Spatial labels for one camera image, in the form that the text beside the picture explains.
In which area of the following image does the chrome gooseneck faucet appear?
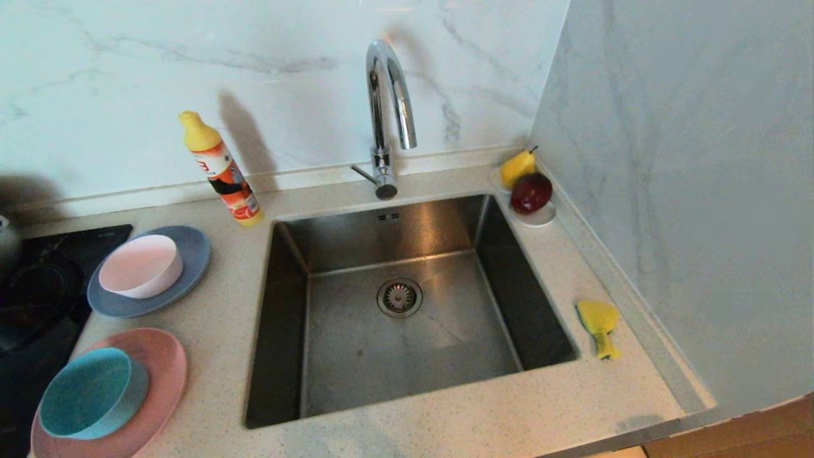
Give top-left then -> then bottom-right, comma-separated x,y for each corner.
350,39 -> 418,202

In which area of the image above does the orange dish soap bottle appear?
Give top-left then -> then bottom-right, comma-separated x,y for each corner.
179,111 -> 265,227

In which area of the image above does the yellow green sponge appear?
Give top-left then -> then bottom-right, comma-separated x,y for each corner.
575,299 -> 623,361

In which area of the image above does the stainless steel sink basin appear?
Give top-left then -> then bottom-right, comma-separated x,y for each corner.
244,193 -> 580,430

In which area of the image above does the round metal drain strainer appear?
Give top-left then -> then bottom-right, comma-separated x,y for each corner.
376,277 -> 424,319

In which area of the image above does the yellow pear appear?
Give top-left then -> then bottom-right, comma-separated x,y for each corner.
500,146 -> 539,190

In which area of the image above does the dark red apple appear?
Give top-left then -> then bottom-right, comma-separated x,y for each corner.
509,172 -> 554,216

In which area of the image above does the small white dish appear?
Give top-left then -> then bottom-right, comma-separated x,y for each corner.
488,165 -> 558,229

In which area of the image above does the blue grey plate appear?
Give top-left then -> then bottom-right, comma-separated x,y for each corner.
86,225 -> 212,319

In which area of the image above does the pale pink bowl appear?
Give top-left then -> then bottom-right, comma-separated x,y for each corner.
97,234 -> 184,301

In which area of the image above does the pink plate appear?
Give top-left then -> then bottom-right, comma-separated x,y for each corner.
30,328 -> 189,458

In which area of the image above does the black induction cooktop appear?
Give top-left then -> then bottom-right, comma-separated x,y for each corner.
0,223 -> 134,458

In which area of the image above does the teal bowl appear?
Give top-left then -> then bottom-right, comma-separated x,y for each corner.
38,347 -> 151,441

